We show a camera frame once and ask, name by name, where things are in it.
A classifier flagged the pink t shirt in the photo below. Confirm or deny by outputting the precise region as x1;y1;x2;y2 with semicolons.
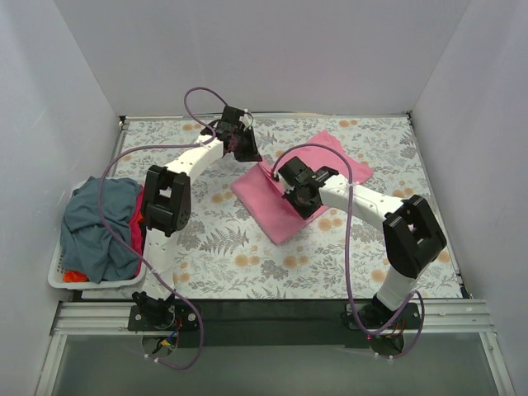
231;130;373;245

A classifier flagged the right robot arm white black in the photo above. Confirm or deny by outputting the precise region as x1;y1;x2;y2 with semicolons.
271;157;447;335

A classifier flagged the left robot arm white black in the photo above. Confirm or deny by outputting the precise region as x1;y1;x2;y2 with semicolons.
133;106;262;330

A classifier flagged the floral patterned table mat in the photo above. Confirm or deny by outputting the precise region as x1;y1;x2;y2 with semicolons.
119;115;464;300

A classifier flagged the magenta shirt in basket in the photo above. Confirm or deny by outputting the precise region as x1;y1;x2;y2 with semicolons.
129;189;144;254

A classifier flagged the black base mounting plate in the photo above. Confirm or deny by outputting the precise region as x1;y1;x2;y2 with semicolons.
128;298;420;353

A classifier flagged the grey blue t shirt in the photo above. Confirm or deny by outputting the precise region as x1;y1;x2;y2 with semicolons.
59;177;141;284

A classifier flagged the orange garment in basket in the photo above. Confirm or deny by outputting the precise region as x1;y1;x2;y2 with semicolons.
63;271;89;283

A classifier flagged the white laundry basket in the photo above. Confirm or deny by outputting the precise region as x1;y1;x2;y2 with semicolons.
48;177;146;290

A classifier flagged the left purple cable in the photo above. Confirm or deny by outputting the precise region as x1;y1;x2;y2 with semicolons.
97;86;205;370

